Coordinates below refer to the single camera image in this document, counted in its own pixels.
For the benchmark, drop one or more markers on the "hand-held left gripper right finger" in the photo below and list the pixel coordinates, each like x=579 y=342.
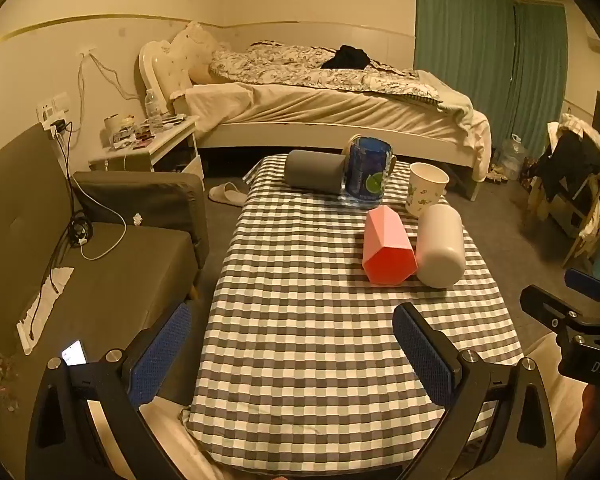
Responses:
x=424 y=357

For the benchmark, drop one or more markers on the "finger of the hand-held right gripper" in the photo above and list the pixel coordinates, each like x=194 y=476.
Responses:
x=585 y=280
x=542 y=301

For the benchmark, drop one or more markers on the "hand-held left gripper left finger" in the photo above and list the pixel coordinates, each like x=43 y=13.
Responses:
x=159 y=357

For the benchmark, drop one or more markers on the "person's right forearm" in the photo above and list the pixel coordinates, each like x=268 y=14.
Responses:
x=589 y=420

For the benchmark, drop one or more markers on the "pink faceted cup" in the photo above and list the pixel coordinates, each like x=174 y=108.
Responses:
x=387 y=250

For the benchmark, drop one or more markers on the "white patterned paper cup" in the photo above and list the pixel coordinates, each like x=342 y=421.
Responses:
x=425 y=190

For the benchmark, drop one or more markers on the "grey cup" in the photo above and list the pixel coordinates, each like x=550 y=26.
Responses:
x=312 y=170

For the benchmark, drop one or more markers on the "person's light trousers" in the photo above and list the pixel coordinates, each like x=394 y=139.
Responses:
x=555 y=400

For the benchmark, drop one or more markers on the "smartphone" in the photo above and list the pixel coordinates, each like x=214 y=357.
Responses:
x=75 y=352

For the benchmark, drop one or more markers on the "grey sofa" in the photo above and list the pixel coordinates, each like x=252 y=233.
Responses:
x=130 y=260

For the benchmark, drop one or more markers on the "chair piled with clothes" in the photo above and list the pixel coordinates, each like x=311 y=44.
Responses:
x=575 y=175

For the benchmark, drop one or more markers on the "grey white checkered tablecloth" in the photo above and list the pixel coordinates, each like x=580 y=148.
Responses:
x=305 y=310

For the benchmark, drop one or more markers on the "small white figurine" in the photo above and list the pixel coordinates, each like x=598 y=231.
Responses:
x=138 y=220

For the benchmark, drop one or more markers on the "large clear water jug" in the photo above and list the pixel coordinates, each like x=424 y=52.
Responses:
x=512 y=157

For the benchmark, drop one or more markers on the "white slipper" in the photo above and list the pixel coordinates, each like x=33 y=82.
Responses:
x=227 y=194

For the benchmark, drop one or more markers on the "blue printed glass mug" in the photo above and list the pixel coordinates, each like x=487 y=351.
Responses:
x=367 y=172

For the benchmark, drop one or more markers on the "white nightstand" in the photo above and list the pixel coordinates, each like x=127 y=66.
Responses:
x=165 y=147

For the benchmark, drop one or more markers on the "white jar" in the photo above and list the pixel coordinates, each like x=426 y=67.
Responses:
x=112 y=125

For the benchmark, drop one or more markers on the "clear water bottle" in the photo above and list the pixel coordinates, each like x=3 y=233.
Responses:
x=153 y=110

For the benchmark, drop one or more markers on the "green curtain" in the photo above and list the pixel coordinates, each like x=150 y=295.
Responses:
x=480 y=35

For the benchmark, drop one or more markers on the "white bed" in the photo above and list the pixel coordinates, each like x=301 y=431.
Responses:
x=305 y=115

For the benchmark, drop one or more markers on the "cream ruffled pillow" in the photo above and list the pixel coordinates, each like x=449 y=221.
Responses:
x=195 y=52

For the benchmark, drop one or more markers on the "black garment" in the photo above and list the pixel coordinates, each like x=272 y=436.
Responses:
x=347 y=57

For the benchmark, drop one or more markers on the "floral duvet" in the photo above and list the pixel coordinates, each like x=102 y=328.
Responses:
x=290 y=67

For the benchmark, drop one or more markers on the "white wall socket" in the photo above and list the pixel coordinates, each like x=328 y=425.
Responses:
x=52 y=107

